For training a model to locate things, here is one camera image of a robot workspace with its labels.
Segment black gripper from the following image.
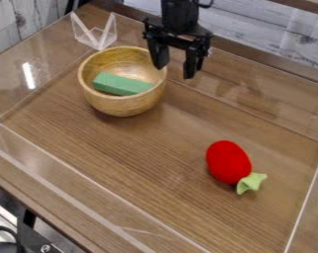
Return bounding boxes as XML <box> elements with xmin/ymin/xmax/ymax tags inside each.
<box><xmin>144</xmin><ymin>0</ymin><xmax>214</xmax><ymax>79</ymax></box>

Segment light wooden bowl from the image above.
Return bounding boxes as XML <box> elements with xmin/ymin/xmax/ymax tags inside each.
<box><xmin>77</xmin><ymin>45</ymin><xmax>167</xmax><ymax>117</ymax></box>

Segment green rectangular block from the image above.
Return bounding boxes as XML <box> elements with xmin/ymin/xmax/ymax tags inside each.
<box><xmin>92</xmin><ymin>72</ymin><xmax>155</xmax><ymax>96</ymax></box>

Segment red plush strawberry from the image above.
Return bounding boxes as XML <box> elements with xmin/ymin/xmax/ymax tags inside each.
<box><xmin>205</xmin><ymin>140</ymin><xmax>267</xmax><ymax>195</ymax></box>

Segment clear acrylic corner bracket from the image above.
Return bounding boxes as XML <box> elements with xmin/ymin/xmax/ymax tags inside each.
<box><xmin>69</xmin><ymin>13</ymin><xmax>117</xmax><ymax>50</ymax></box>

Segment clear acrylic tray wall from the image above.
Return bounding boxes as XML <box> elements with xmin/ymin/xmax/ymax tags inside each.
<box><xmin>0</xmin><ymin>123</ymin><xmax>211</xmax><ymax>253</ymax></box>

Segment black table leg bracket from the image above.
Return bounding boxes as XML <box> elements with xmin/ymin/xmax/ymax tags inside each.
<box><xmin>17</xmin><ymin>210</ymin><xmax>76</xmax><ymax>253</ymax></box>

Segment black cable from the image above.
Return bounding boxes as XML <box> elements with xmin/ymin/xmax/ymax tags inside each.
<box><xmin>0</xmin><ymin>224</ymin><xmax>24</xmax><ymax>253</ymax></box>

